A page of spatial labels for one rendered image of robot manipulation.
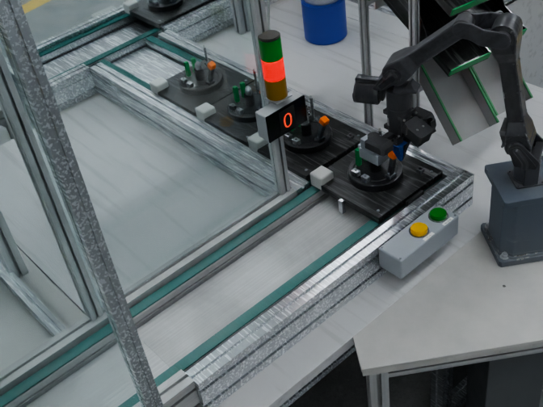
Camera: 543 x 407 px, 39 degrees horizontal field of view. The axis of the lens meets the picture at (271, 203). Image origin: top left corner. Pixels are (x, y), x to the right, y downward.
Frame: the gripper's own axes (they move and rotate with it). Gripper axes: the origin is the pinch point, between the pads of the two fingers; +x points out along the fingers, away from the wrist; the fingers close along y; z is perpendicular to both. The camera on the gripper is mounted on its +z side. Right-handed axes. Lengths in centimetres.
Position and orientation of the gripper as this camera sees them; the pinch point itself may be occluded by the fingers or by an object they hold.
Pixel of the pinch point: (400, 148)
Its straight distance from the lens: 187.6
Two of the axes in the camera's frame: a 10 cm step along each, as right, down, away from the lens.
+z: 6.6, 4.0, -6.4
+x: 1.3, 7.7, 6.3
